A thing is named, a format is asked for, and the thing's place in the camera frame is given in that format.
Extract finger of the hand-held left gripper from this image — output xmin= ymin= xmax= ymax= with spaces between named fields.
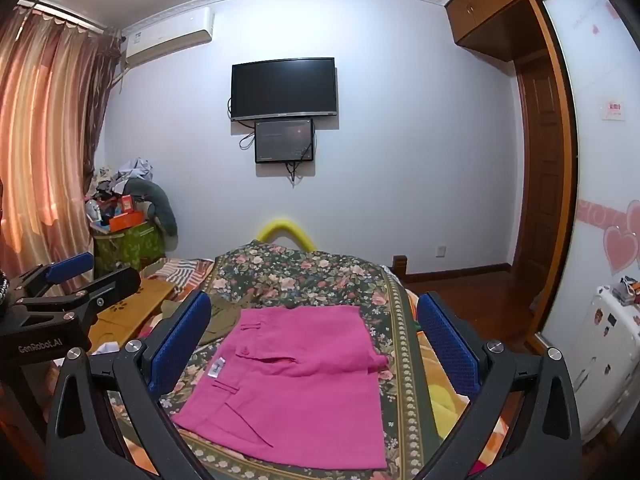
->
xmin=20 ymin=266 xmax=142 ymax=341
xmin=9 ymin=251 xmax=96 ymax=306

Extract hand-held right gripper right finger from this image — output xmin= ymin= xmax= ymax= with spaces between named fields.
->
xmin=416 ymin=291 xmax=583 ymax=480

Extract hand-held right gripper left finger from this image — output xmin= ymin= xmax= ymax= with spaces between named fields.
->
xmin=46 ymin=291 xmax=221 ymax=480

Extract pink pants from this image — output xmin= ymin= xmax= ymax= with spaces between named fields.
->
xmin=171 ymin=305 xmax=392 ymax=470

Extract green fabric storage box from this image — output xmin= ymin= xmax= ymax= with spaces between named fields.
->
xmin=94 ymin=222 xmax=166 ymax=277

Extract olive green garment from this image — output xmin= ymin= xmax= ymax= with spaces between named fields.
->
xmin=197 ymin=292 xmax=258 ymax=347

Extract orange yellow quilt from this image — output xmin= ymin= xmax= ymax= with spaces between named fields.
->
xmin=407 ymin=305 xmax=521 ymax=466

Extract orange box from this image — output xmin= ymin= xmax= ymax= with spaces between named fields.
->
xmin=107 ymin=210 xmax=146 ymax=233

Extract striped bedsheet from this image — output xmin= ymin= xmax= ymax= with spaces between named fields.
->
xmin=140 ymin=257 xmax=216 ymax=291

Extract grey plush pillow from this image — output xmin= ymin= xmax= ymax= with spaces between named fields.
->
xmin=122 ymin=179 xmax=179 ymax=251

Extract pile of clothes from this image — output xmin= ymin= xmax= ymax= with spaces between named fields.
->
xmin=85 ymin=157 xmax=156 ymax=221

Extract pink striped curtain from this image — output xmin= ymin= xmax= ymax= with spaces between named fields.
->
xmin=0 ymin=2 xmax=123 ymax=281

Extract dark floral blanket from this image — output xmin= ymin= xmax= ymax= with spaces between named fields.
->
xmin=107 ymin=240 xmax=451 ymax=480

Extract yellow foam tube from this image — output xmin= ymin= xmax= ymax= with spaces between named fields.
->
xmin=256 ymin=218 xmax=317 ymax=252

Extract brown wooden door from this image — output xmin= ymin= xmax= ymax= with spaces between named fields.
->
xmin=512 ymin=55 xmax=566 ymax=306

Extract white heart-print wardrobe door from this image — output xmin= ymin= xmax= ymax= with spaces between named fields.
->
xmin=537 ymin=0 xmax=640 ymax=441

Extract white air conditioner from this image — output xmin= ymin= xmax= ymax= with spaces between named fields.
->
xmin=121 ymin=6 xmax=216 ymax=67

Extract wooden overhead cabinet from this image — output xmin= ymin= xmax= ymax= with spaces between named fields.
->
xmin=444 ymin=0 xmax=586 ymax=61

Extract small black wall monitor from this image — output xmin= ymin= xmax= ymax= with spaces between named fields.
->
xmin=254 ymin=118 xmax=316 ymax=164

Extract black wall television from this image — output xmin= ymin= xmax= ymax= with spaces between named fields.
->
xmin=230 ymin=57 xmax=338 ymax=122

